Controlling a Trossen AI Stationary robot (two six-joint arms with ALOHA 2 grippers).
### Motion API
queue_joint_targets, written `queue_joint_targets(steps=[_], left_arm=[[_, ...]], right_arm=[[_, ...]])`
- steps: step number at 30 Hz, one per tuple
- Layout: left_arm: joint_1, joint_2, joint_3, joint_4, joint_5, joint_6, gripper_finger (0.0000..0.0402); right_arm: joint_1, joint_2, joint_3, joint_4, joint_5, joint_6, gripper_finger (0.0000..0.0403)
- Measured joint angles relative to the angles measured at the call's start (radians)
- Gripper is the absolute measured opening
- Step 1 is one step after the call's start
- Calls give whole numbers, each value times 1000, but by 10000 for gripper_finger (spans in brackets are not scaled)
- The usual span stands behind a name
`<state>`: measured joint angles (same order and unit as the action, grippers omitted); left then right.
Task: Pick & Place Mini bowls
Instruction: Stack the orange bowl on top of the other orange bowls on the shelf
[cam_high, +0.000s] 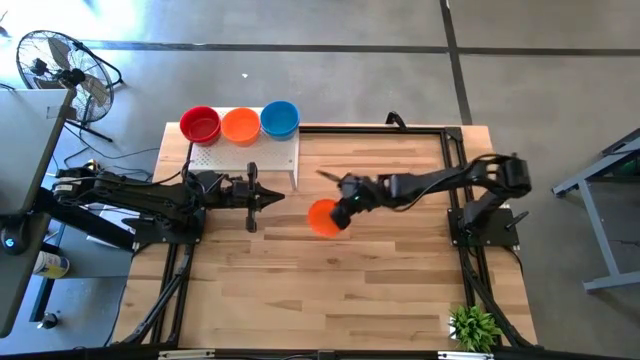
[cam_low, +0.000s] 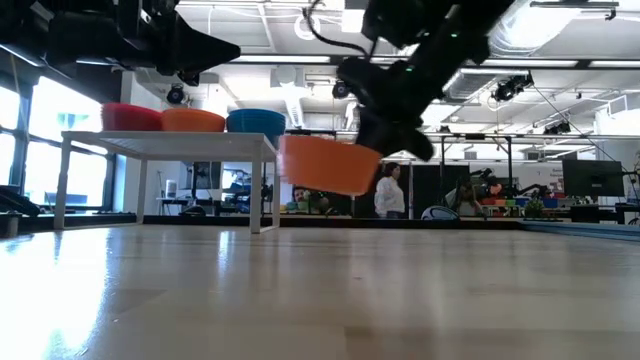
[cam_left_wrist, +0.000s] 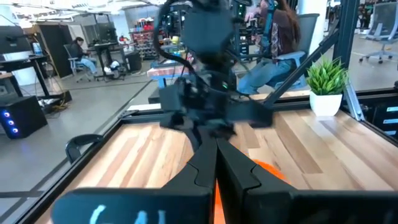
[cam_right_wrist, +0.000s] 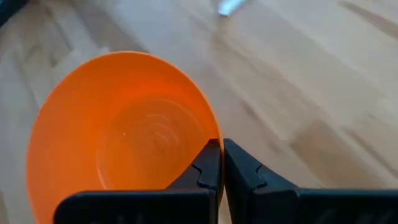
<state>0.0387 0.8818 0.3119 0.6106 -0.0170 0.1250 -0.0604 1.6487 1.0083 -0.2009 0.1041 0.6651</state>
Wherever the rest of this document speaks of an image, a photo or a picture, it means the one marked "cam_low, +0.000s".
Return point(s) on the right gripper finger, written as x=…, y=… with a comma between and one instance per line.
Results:
x=375, y=130
x=412, y=142

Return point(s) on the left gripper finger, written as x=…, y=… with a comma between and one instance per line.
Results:
x=192, y=62
x=192, y=39

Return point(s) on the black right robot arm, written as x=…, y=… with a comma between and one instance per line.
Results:
x=470, y=25

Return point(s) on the black partition panels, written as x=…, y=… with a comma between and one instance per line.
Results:
x=430, y=187

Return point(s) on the person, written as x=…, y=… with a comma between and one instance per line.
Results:
x=389, y=195
x=300, y=196
x=465, y=197

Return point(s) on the white and blue ball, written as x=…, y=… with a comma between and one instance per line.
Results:
x=440, y=214

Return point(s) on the white perforated metal riser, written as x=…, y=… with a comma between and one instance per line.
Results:
x=200, y=145

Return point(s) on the long ceiling light strip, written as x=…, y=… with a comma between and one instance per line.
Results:
x=290, y=59

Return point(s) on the black ceiling-mounted device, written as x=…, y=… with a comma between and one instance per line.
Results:
x=511, y=86

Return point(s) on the small potted plant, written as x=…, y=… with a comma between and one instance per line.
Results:
x=534, y=207

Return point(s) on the large black monitor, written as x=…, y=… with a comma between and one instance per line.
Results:
x=592, y=177

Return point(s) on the black ceiling camera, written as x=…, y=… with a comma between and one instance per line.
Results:
x=175, y=94
x=340, y=90

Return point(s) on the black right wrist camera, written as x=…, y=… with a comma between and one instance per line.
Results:
x=390, y=22

